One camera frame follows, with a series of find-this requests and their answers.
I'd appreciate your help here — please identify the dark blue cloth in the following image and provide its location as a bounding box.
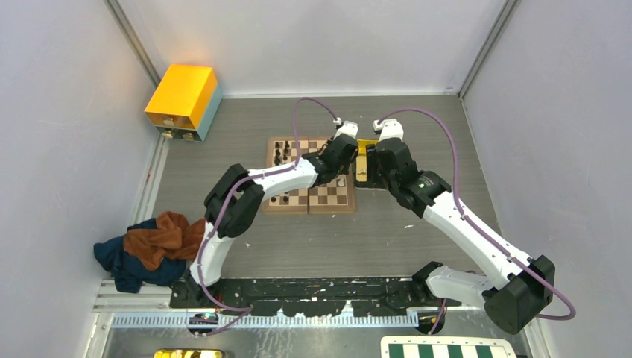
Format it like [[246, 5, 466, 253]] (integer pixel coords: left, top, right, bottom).
[[93, 218, 191, 293]]

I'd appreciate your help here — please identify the yellow teal drawer box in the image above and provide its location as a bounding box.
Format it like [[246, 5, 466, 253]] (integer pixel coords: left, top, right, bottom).
[[145, 63, 224, 142]]

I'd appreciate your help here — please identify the gold tin tray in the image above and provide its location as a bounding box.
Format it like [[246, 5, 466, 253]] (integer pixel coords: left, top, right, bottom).
[[353, 139, 381, 190]]

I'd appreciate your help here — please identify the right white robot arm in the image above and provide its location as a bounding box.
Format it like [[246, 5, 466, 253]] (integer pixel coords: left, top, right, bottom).
[[367, 138, 555, 335]]

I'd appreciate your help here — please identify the wooden chess board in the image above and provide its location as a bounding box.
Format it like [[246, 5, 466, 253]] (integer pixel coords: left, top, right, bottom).
[[262, 136, 356, 215]]

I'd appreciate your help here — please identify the gold tin front edge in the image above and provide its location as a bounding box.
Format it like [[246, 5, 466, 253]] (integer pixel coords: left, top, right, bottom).
[[154, 348, 227, 358]]

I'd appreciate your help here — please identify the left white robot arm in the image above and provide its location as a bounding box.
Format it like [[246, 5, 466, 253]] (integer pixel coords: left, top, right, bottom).
[[188, 121, 358, 308]]

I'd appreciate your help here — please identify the green white checkered board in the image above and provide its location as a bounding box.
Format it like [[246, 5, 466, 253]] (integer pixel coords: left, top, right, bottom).
[[380, 336, 517, 358]]

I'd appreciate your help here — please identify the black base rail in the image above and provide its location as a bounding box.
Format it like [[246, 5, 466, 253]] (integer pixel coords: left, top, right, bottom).
[[170, 277, 441, 318]]

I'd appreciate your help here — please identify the orange cloth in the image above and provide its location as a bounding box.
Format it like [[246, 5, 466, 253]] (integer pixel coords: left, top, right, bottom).
[[123, 211, 206, 271]]

